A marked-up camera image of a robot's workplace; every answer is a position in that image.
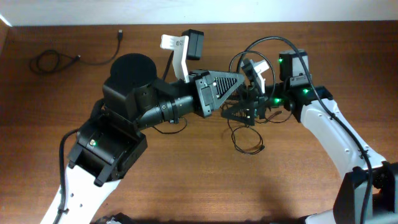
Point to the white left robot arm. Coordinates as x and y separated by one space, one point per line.
134 99

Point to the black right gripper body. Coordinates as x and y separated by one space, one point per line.
259 104

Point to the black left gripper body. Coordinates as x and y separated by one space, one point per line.
204 94

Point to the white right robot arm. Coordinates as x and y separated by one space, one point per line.
368 192

